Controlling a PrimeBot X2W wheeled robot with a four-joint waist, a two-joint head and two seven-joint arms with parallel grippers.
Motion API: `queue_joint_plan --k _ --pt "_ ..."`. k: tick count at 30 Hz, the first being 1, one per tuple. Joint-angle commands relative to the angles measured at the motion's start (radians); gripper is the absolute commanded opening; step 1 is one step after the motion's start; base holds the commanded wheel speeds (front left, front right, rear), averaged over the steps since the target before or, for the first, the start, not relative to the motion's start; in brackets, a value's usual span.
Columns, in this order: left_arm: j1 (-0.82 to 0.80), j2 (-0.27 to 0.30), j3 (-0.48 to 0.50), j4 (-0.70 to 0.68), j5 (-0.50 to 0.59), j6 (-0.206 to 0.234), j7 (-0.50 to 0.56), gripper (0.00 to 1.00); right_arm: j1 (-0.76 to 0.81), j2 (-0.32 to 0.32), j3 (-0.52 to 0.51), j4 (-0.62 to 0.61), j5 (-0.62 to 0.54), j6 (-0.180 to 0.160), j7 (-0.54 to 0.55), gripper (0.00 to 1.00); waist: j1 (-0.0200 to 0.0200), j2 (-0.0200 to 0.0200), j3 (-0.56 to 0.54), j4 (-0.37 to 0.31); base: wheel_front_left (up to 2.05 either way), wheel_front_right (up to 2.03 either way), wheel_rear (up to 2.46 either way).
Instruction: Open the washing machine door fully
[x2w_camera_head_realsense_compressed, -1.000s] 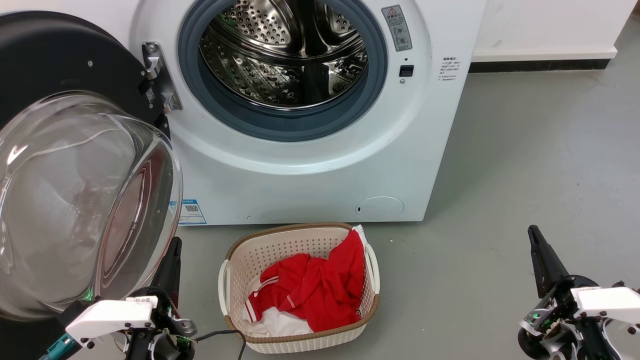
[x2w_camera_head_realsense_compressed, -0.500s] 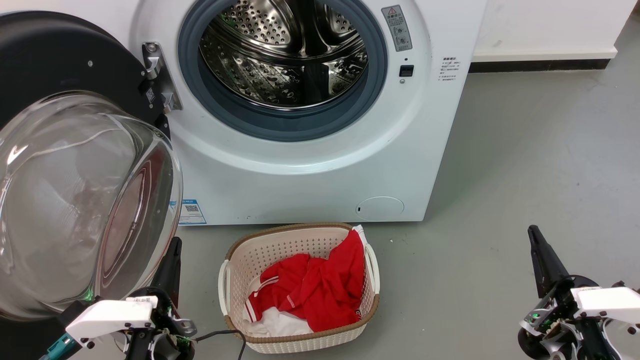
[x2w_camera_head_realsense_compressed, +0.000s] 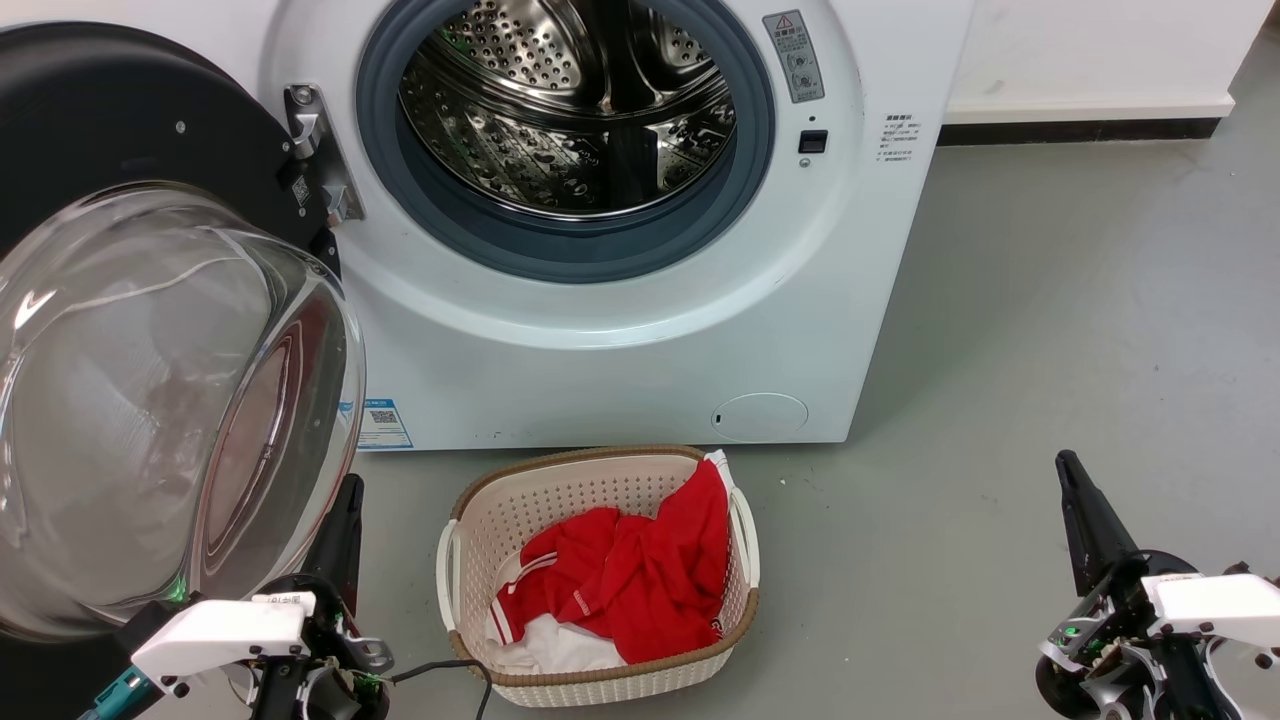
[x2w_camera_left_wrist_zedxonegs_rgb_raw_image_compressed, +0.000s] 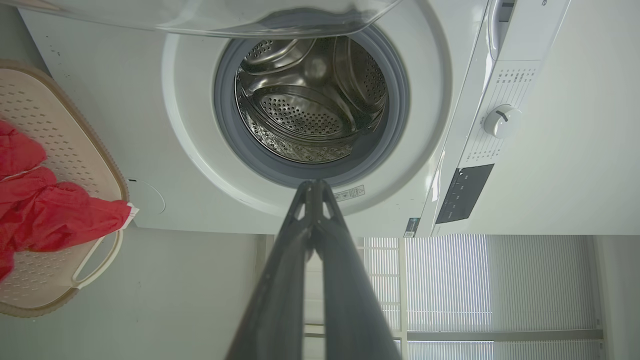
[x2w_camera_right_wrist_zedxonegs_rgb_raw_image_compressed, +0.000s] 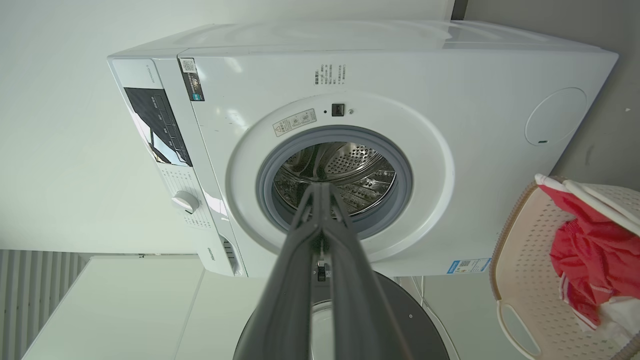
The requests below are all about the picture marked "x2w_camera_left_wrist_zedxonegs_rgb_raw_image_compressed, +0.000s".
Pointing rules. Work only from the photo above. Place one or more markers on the stainless steel washer drum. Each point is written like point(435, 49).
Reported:
point(310, 110)

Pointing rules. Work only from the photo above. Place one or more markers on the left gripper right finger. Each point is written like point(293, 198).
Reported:
point(350, 300)

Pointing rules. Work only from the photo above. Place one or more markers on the grey window frame rail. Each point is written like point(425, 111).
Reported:
point(500, 335)

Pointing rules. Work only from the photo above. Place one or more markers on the grey rubber door gasket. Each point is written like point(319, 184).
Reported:
point(400, 110)

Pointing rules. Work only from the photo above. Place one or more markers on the small warning sticker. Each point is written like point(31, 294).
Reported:
point(350, 193)

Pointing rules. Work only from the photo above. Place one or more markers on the white program dial knob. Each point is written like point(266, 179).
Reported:
point(501, 121)

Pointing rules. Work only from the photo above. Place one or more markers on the black washer display panel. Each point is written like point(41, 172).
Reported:
point(465, 192)

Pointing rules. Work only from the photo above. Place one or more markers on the white detergent drawer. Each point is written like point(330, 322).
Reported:
point(500, 25)

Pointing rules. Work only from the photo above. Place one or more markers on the round drain filter cover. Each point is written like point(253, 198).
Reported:
point(147, 197)

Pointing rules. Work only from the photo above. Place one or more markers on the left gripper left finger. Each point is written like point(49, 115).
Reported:
point(280, 300)

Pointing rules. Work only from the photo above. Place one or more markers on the white front-load washing machine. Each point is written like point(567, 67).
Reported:
point(100, 125)

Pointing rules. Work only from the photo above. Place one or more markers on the small dark corner sticker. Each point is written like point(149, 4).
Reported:
point(411, 227)

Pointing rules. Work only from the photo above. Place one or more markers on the red sports garment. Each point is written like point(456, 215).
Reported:
point(50, 215)

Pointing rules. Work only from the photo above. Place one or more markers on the white window blind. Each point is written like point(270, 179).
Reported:
point(450, 285)

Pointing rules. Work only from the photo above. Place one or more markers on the round dark glass washer door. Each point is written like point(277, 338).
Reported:
point(200, 20)

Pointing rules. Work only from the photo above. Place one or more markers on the beige plastic laundry basket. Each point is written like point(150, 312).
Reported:
point(55, 130)

